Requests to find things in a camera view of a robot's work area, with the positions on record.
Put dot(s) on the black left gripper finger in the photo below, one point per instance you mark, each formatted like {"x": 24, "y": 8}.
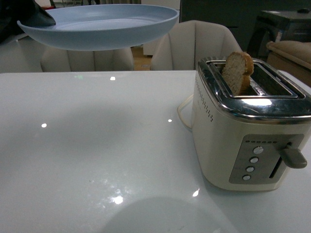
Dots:
{"x": 36, "y": 16}

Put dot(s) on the blue round plate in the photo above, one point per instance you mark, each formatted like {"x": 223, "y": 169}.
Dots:
{"x": 93, "y": 27}

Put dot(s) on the slice of brown bread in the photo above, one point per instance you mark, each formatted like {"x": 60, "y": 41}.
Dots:
{"x": 238, "y": 68}

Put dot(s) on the cream and chrome toaster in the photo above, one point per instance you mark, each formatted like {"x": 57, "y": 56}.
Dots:
{"x": 249, "y": 142}

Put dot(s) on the left beige armchair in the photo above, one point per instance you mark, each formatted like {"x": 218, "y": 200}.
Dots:
{"x": 58, "y": 60}

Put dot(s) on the beige armchair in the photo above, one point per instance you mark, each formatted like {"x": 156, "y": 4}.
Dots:
{"x": 58, "y": 60}
{"x": 189, "y": 42}

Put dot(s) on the right beige armchair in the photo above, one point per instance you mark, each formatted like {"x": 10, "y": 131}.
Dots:
{"x": 189, "y": 42}

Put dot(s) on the black appliance cabinet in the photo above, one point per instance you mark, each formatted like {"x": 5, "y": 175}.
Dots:
{"x": 277, "y": 26}

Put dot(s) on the beige sofa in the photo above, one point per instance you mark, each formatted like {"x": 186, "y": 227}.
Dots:
{"x": 293, "y": 57}

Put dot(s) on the black computer mouse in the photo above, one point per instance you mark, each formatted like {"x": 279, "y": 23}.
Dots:
{"x": 303, "y": 11}

